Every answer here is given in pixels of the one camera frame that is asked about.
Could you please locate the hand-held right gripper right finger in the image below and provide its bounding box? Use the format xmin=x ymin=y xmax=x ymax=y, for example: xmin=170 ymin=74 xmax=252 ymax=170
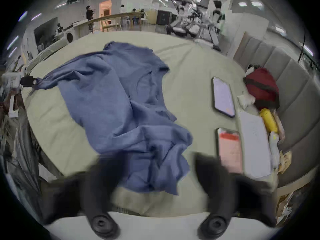
xmin=195 ymin=153 xmax=278 ymax=238

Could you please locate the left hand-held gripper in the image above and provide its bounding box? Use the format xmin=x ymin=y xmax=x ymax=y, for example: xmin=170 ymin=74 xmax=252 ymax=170
xmin=1 ymin=71 xmax=38 ymax=118

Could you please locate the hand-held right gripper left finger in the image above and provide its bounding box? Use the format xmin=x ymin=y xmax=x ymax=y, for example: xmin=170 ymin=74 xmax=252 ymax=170
xmin=41 ymin=154 xmax=130 ymax=238

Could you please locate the blue shirt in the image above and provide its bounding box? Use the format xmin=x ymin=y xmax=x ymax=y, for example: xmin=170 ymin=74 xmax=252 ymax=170
xmin=32 ymin=41 xmax=193 ymax=196

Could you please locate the person's left hand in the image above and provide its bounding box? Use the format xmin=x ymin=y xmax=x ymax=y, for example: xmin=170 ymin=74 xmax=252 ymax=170
xmin=0 ymin=88 xmax=26 ymax=112

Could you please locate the phone with pink screen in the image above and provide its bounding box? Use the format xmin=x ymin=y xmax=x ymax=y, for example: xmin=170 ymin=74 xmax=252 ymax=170
xmin=216 ymin=127 xmax=244 ymax=175

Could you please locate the white paper sheet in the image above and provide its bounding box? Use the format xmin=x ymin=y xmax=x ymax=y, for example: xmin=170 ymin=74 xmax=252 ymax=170
xmin=237 ymin=110 xmax=273 ymax=179

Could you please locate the white washing machine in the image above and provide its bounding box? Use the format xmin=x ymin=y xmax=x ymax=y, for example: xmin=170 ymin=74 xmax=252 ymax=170
xmin=63 ymin=29 xmax=76 ymax=44

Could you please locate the yellow bottle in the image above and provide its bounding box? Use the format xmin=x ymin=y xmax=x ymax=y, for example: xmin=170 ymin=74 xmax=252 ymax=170
xmin=260 ymin=108 xmax=279 ymax=134

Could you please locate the phone with pale screen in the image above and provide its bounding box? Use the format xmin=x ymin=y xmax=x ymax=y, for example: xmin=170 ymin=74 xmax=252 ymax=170
xmin=212 ymin=76 xmax=236 ymax=119

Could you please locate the white crumpled tissue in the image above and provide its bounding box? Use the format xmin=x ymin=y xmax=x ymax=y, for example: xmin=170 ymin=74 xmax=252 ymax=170
xmin=237 ymin=94 xmax=256 ymax=109

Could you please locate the wooden chair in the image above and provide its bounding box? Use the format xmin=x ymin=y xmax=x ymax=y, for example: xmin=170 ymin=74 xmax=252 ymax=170
xmin=101 ymin=14 xmax=122 ymax=32

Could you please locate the red bag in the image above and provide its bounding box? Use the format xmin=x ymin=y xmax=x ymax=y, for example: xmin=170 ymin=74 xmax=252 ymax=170
xmin=244 ymin=67 xmax=280 ymax=110

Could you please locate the bed with pale green sheet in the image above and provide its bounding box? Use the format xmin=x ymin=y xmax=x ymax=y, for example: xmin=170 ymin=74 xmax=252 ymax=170
xmin=24 ymin=31 xmax=277 ymax=217

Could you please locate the grey padded headboard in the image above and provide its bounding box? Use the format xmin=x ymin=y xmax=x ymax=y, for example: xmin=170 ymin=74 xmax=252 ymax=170
xmin=234 ymin=33 xmax=320 ymax=187

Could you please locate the black cabinet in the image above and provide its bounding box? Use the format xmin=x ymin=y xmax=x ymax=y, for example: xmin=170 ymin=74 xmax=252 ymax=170
xmin=157 ymin=10 xmax=172 ymax=26

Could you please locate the white and black robot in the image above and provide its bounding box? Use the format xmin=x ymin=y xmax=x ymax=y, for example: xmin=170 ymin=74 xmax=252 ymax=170
xmin=209 ymin=0 xmax=224 ymax=52

